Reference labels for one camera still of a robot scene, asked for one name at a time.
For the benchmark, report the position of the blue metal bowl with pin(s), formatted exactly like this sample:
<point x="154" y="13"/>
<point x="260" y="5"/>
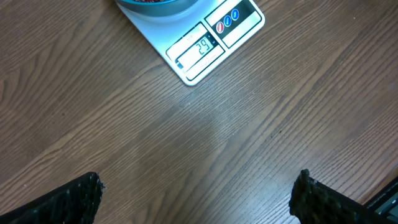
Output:
<point x="159" y="9"/>

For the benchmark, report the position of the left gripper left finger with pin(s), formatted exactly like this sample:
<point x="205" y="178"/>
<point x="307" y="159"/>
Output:
<point x="74" y="202"/>

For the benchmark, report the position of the white digital kitchen scale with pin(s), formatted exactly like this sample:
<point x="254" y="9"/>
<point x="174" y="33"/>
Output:
<point x="194" y="42"/>

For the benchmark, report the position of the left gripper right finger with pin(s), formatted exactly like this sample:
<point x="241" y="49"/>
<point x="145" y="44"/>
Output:
<point x="314" y="203"/>

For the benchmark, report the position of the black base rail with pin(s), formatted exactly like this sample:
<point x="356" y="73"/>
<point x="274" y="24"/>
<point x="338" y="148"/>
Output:
<point x="384" y="203"/>

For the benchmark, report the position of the red beans in bowl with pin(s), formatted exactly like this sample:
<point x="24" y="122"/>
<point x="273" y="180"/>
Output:
<point x="149" y="1"/>

